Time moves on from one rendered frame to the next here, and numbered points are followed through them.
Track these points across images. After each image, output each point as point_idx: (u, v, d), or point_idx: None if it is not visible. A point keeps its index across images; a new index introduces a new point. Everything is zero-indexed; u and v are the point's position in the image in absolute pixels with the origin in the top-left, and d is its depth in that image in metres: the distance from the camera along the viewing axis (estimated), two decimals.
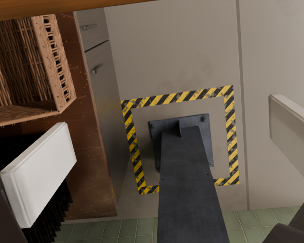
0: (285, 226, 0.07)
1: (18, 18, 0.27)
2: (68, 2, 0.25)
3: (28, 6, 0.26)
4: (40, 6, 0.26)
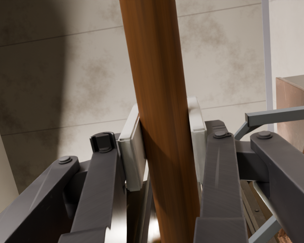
0: (203, 218, 0.07)
1: (155, 79, 0.16)
2: None
3: (128, 47, 0.16)
4: (126, 28, 0.16)
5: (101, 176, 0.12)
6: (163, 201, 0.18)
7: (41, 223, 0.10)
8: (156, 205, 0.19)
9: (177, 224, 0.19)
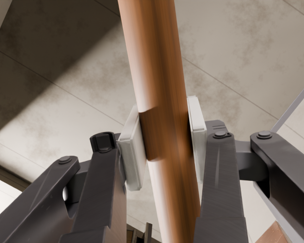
0: (203, 218, 0.07)
1: (154, 79, 0.16)
2: None
3: (128, 47, 0.16)
4: (125, 28, 0.16)
5: (101, 176, 0.12)
6: (164, 201, 0.18)
7: (41, 223, 0.10)
8: (157, 206, 0.19)
9: (178, 224, 0.19)
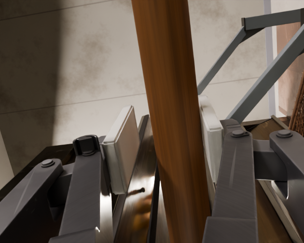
0: (214, 217, 0.07)
1: (166, 76, 0.16)
2: None
3: (140, 44, 0.16)
4: (138, 25, 0.15)
5: (86, 179, 0.11)
6: (173, 201, 0.18)
7: (27, 226, 0.10)
8: (165, 205, 0.19)
9: (187, 224, 0.18)
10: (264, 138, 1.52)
